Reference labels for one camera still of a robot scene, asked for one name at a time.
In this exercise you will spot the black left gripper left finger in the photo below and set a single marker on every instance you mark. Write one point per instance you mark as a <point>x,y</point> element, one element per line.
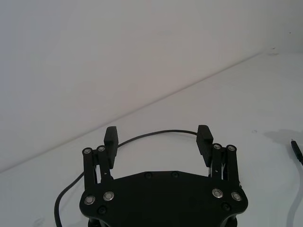
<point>110,142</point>

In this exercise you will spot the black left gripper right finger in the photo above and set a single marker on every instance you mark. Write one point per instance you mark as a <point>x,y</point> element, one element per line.
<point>204,144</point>

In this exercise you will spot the white table cloth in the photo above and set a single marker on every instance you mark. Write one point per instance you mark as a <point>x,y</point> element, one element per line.
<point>165,108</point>

